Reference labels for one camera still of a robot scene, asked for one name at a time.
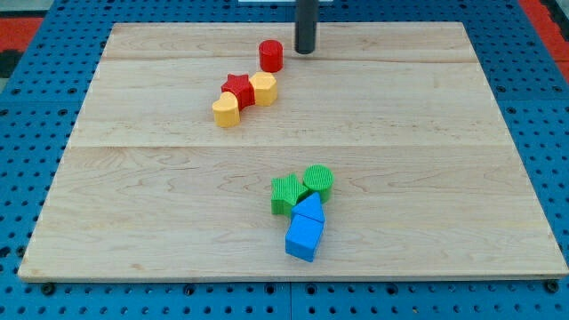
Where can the yellow heart block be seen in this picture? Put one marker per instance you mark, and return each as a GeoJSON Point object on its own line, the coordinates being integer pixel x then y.
{"type": "Point", "coordinates": [226, 110]}

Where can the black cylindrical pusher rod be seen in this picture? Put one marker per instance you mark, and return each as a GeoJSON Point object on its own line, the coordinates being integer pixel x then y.
{"type": "Point", "coordinates": [305, 32]}

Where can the red star block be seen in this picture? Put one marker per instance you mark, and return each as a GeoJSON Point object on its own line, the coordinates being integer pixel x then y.
{"type": "Point", "coordinates": [241, 88]}

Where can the blue triangle block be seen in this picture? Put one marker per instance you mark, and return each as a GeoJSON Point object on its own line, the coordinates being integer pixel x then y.
{"type": "Point", "coordinates": [310, 207]}

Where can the green star block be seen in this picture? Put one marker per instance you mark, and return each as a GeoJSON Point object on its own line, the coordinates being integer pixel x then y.
{"type": "Point", "coordinates": [286, 192]}

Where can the blue cube block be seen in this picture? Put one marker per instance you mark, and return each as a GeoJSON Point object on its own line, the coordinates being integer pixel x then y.
{"type": "Point", "coordinates": [303, 237]}

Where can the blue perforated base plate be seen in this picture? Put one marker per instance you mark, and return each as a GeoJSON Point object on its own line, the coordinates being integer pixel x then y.
{"type": "Point", "coordinates": [43, 96]}

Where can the green cylinder block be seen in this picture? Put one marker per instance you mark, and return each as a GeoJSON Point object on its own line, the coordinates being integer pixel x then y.
{"type": "Point", "coordinates": [319, 178]}

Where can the light wooden board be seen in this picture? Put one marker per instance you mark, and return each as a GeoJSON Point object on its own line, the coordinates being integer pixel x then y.
{"type": "Point", "coordinates": [428, 184]}

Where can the red cylinder block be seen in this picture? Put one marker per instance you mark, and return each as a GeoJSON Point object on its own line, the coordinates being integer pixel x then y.
{"type": "Point", "coordinates": [271, 54]}

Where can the yellow hexagon block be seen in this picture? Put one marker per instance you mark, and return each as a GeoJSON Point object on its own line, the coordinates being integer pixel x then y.
{"type": "Point", "coordinates": [264, 85]}

